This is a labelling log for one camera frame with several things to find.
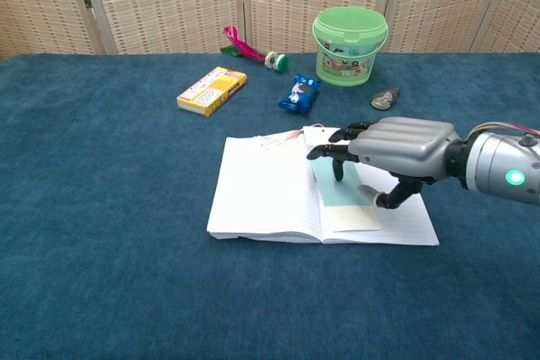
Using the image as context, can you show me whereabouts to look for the woven folding screen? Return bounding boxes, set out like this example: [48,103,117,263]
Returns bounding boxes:
[0,0,540,61]

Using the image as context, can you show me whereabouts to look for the yellow card box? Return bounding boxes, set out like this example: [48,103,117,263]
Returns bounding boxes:
[175,66,248,118]

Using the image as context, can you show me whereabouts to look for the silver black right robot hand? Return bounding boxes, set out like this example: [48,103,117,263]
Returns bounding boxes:
[305,116,461,210]

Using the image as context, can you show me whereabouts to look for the pink feather shuttlecock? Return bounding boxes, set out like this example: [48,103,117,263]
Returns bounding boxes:
[219,25,291,73]

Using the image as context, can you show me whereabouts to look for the blue white tasselled bookmark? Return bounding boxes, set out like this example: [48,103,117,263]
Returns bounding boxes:
[256,125,383,234]

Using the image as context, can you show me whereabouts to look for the small dark correction tape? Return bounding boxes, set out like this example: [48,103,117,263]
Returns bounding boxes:
[370,86,401,110]

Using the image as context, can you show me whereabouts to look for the blue cookie packet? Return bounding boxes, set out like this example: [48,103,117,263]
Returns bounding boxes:
[278,73,322,116]

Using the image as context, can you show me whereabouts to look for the blue table cloth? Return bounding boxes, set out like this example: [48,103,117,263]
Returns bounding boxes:
[0,52,540,360]

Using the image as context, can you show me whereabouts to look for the green plastic bucket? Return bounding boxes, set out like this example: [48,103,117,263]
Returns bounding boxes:
[311,6,389,88]

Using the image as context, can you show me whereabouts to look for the white lined notebook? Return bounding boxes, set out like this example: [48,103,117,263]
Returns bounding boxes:
[206,126,440,247]

